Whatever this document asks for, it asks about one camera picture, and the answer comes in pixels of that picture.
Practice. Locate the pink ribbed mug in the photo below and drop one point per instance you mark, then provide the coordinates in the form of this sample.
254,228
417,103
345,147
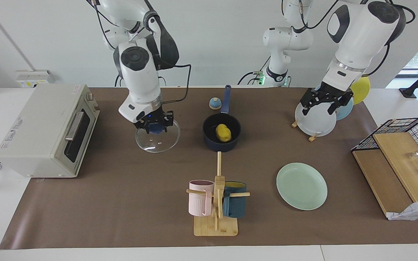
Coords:
200,203

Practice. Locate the wooden board shelf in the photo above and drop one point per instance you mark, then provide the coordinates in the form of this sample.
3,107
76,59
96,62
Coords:
383,174

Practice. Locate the brown paper table mat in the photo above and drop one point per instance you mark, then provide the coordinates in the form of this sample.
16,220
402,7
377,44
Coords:
122,199

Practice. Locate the dark teal mug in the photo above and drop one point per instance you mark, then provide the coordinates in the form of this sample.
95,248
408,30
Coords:
235,206

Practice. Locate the light grey plate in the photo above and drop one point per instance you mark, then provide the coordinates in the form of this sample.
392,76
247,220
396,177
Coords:
316,125

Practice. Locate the beige toaster oven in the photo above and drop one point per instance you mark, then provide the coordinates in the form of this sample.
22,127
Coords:
31,137

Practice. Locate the light blue plate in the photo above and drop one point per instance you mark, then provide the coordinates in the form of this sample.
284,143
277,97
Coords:
345,110

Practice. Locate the small green lit device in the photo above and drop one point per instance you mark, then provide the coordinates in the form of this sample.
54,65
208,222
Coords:
261,77

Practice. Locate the wooden mug tree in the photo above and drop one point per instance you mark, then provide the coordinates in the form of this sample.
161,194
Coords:
216,226

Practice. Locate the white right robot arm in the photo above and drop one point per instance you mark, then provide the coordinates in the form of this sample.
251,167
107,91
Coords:
140,72

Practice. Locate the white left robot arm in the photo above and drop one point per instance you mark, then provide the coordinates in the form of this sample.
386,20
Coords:
357,36

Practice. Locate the white wall socket box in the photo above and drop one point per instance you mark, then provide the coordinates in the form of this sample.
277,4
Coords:
35,78

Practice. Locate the glass lid blue knob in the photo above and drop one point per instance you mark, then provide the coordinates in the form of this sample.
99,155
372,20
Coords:
158,145

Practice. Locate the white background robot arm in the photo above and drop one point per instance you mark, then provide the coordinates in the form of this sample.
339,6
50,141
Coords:
285,40

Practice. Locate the wooden plate rack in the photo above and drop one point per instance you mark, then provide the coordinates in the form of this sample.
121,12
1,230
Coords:
312,137

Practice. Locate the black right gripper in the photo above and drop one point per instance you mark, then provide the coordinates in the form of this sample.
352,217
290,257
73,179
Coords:
156,117

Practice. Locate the yellow potato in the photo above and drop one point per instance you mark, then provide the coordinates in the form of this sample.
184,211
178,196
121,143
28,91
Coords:
223,133

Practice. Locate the yellow plate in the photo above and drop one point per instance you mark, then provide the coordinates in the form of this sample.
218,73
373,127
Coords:
361,90

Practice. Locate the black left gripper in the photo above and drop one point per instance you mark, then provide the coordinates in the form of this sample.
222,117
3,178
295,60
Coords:
330,95

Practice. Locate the pale green plate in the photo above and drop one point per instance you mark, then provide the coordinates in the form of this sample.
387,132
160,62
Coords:
301,186

